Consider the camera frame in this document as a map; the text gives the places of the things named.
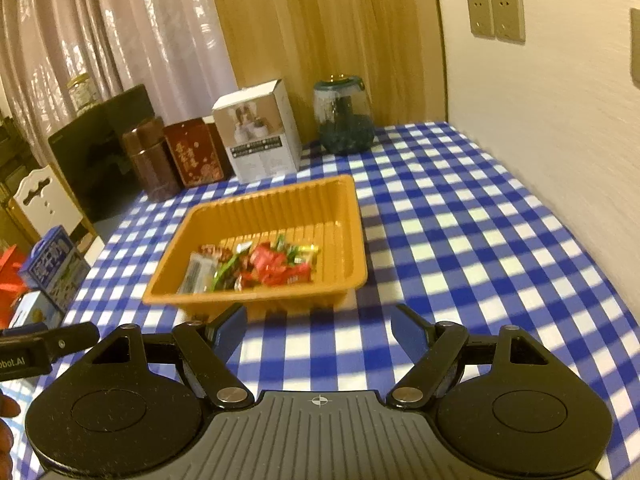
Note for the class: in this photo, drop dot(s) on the colourful candy wrapper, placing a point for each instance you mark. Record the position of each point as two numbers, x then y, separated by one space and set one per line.
300 250

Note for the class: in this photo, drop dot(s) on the blue white checkered tablecloth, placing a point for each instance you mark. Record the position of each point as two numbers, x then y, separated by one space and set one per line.
450 240

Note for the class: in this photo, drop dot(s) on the person's left hand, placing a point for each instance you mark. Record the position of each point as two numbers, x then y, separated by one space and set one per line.
7 407

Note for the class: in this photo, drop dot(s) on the dark red tin box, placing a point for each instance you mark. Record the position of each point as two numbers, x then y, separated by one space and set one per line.
192 155

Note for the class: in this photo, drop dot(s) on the red bag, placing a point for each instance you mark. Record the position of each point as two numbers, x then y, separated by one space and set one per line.
11 285

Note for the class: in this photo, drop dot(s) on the glass jar with dark contents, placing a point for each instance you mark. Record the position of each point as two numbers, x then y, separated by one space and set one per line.
345 125

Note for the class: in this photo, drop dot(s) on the light blue carton box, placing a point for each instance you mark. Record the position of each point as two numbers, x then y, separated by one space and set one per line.
35 312

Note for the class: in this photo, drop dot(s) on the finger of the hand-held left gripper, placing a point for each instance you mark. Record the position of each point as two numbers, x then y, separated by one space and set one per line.
70 340

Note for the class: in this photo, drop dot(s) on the large red snack packet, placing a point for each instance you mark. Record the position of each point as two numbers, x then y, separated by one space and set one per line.
267 265

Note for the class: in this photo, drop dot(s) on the white wooden chair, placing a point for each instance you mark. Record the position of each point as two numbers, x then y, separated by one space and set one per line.
47 205

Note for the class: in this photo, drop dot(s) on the blue milk carton box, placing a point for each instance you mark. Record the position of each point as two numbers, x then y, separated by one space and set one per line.
55 270

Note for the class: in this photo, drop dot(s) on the beige wall socket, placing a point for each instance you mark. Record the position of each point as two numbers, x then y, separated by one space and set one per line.
507 17
635 45
480 16

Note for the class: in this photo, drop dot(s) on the grey printed snack packet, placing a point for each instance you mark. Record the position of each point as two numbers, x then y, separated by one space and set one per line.
197 272

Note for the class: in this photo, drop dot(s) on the sheer curtain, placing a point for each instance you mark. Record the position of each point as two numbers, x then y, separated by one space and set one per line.
125 20

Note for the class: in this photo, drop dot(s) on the orange plastic tray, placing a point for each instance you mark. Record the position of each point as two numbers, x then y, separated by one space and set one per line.
300 210

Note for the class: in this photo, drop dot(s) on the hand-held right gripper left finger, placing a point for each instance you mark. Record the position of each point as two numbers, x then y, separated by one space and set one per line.
230 329

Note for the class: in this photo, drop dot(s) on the brown metal canister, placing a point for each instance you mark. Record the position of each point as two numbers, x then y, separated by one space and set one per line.
150 160

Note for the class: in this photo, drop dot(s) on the small clear glass jar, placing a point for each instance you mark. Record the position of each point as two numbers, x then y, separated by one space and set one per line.
82 91

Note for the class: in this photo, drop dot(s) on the black cabinet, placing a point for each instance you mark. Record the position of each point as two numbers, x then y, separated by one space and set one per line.
95 160

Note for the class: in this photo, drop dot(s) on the wooden panel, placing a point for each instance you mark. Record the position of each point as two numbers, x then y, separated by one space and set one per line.
325 20

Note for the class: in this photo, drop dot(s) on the green candy wrapper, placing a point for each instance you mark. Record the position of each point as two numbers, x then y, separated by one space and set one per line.
226 272

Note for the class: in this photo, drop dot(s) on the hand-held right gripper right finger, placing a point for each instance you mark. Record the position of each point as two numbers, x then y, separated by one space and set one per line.
407 329

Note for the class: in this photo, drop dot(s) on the white carton box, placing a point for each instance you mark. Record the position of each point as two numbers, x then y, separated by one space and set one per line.
257 135

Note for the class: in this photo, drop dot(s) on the red twisted candy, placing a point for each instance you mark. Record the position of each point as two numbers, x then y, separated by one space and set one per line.
301 272

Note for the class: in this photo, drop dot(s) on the dark storage rack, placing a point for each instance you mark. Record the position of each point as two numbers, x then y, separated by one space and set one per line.
12 155

